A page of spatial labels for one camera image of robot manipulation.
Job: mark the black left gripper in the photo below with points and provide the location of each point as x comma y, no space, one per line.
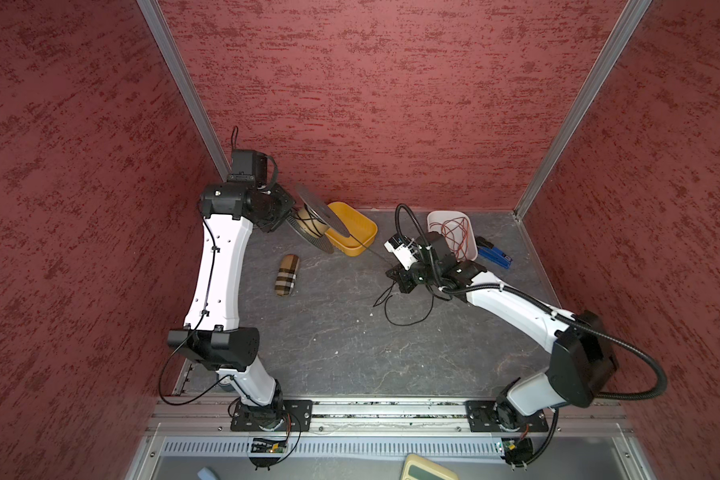
286,203

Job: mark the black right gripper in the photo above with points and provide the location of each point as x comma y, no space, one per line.
401,277

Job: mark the grey perforated cable spool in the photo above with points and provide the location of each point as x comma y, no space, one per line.
314,219

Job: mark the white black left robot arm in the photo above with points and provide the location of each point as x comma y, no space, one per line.
211,335

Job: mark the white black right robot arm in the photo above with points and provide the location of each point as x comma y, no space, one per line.
582,361

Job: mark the white plastic tray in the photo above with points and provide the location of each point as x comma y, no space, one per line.
456,228

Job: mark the blue stapler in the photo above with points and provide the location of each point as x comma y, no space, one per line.
488,250

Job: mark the plaid fabric glasses case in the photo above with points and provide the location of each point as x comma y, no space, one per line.
287,274

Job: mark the yellow plastic tub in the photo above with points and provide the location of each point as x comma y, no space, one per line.
363,230

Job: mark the beige device at bottom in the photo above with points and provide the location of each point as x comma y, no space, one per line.
419,468

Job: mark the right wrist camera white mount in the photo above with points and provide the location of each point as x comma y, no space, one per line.
405,250

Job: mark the aluminium corner post left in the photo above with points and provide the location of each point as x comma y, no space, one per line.
160,30

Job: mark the aluminium corner post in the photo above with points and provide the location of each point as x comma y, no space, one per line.
622,31
160,30

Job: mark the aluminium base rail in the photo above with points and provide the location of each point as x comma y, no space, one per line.
379,428

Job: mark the aluminium corner post right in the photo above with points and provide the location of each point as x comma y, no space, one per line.
622,31

